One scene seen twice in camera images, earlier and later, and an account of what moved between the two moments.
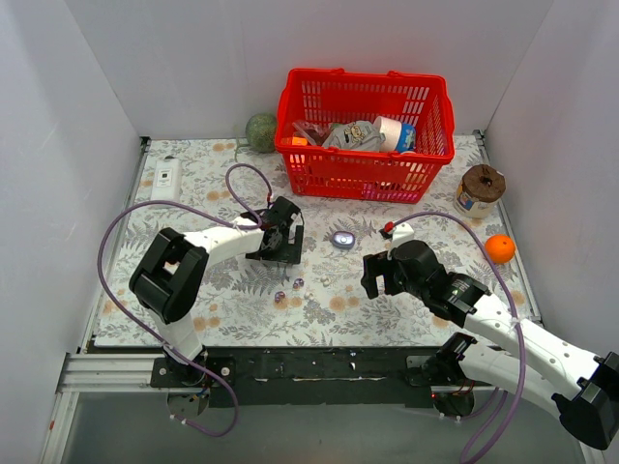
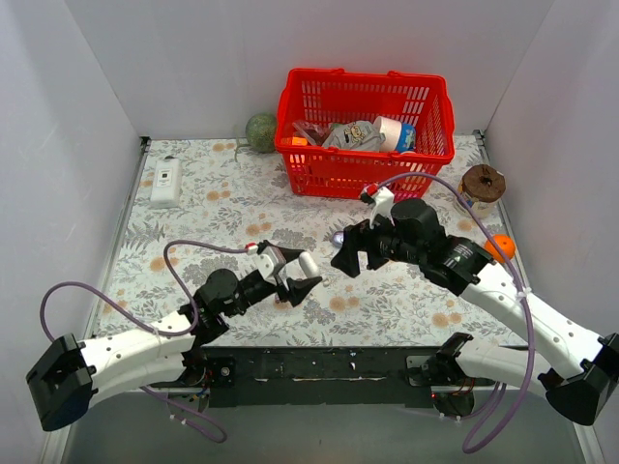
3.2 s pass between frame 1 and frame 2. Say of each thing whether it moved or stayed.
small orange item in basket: stayed
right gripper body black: moved
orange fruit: stayed
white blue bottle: stayed
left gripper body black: moved
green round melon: stayed
